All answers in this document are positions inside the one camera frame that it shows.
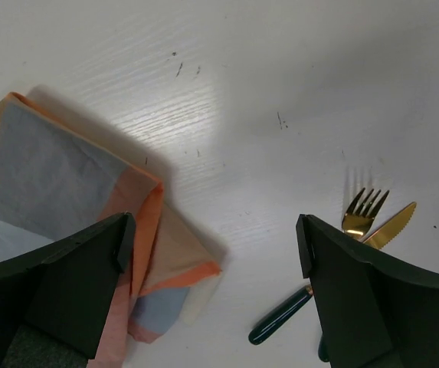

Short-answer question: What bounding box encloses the checkered orange blue cloth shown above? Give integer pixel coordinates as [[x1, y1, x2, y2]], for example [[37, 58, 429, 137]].
[[0, 93, 221, 367]]

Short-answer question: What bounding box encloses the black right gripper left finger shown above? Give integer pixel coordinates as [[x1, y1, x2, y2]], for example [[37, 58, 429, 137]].
[[0, 213, 136, 367]]

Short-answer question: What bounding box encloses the gold knife green handle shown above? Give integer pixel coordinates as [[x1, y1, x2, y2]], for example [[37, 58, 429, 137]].
[[248, 202, 417, 345]]

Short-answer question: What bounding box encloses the gold fork green handle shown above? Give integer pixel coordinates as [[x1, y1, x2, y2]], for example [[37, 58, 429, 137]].
[[317, 187, 391, 363]]

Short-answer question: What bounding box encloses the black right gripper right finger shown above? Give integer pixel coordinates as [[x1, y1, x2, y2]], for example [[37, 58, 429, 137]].
[[296, 215, 439, 367]]

